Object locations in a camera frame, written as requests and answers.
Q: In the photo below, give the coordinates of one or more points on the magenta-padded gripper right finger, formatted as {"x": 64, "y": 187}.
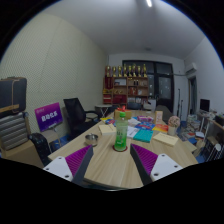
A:
{"x": 147, "y": 159}

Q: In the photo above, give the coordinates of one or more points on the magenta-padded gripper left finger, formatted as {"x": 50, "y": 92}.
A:
{"x": 79, "y": 160}

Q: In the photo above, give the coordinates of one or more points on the green tea drink bottle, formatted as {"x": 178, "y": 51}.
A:
{"x": 121, "y": 135}

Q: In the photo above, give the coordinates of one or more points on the stainless steel cup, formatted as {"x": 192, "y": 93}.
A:
{"x": 91, "y": 140}

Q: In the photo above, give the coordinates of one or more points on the teal book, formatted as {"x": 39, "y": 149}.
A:
{"x": 143, "y": 135}

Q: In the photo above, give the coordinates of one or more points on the pale yellow notebook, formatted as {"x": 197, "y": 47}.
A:
{"x": 165, "y": 139}

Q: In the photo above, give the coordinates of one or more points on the blue book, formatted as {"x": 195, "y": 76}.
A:
{"x": 145, "y": 126}

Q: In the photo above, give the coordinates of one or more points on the orange book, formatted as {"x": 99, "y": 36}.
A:
{"x": 160, "y": 128}

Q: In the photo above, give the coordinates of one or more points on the pink package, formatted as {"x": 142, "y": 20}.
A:
{"x": 145, "y": 119}

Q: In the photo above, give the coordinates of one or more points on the black mesh chair back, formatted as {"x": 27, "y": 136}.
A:
{"x": 40, "y": 146}

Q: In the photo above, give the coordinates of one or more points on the cream book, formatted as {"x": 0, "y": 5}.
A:
{"x": 107, "y": 129}

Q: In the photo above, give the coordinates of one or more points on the small orange carton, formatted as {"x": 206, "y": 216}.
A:
{"x": 158, "y": 117}

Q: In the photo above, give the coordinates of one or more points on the flower pot with pink flowers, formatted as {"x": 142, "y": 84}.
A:
{"x": 174, "y": 123}

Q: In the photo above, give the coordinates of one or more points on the black office chair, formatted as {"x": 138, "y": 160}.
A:
{"x": 75, "y": 115}

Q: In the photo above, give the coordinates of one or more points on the gift box with red ribbon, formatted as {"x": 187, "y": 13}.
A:
{"x": 128, "y": 113}

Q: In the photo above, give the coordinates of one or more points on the purple sign board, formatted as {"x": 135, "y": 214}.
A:
{"x": 48, "y": 116}

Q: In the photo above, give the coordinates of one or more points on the small white side table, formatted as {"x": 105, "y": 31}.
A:
{"x": 102, "y": 107}

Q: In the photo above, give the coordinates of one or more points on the white round stool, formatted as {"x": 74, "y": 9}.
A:
{"x": 215, "y": 148}

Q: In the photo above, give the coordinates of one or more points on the grey striped cushion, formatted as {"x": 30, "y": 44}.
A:
{"x": 13, "y": 131}

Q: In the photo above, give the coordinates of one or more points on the cluttered side desk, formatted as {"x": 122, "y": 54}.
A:
{"x": 213, "y": 128}

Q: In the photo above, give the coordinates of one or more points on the wooden shelf unit with trophies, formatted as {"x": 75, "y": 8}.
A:
{"x": 126, "y": 88}

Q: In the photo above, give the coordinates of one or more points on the dark glass door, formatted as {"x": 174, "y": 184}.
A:
{"x": 165, "y": 86}

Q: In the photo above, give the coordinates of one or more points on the black computer monitor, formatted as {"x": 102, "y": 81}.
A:
{"x": 204, "y": 104}

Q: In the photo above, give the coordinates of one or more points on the black case with tan trim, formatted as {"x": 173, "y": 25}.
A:
{"x": 12, "y": 93}

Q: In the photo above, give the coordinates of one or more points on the white wall air conditioner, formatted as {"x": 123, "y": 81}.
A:
{"x": 191, "y": 68}

